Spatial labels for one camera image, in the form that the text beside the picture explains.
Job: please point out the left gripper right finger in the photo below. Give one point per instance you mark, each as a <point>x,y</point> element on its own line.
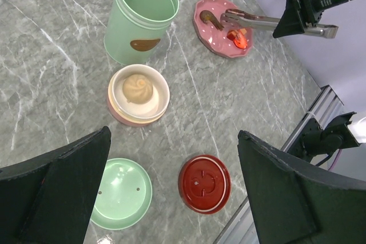
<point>293,201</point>

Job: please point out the red shrimp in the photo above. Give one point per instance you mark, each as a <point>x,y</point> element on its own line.
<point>238,38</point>

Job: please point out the stacked cream pink bowl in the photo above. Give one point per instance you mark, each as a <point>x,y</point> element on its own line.
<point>138,115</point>

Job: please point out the pink dotted plate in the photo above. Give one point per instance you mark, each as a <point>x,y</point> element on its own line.
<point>215,40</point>

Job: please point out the orange carrot piece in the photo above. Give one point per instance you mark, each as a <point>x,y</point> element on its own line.
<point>243,31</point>

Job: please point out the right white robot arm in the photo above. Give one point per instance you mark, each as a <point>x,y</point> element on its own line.
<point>343,132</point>

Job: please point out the green tin canister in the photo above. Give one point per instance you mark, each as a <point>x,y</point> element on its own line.
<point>135,28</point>

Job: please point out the red round lid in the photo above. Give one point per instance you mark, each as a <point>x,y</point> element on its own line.
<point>204,184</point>

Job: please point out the brown meat slice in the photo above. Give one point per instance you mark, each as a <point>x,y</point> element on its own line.
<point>207,16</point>

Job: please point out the green round lid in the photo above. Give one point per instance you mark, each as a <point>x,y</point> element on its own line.
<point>124,195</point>

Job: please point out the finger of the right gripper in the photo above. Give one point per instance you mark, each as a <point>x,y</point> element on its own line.
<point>291,22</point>

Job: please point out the beige steamed bun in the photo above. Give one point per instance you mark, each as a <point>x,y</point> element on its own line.
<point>137,88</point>

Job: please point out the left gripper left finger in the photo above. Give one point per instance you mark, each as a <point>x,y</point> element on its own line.
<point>50,198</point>

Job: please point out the metal tongs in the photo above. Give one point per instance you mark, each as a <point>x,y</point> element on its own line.
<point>240,19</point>

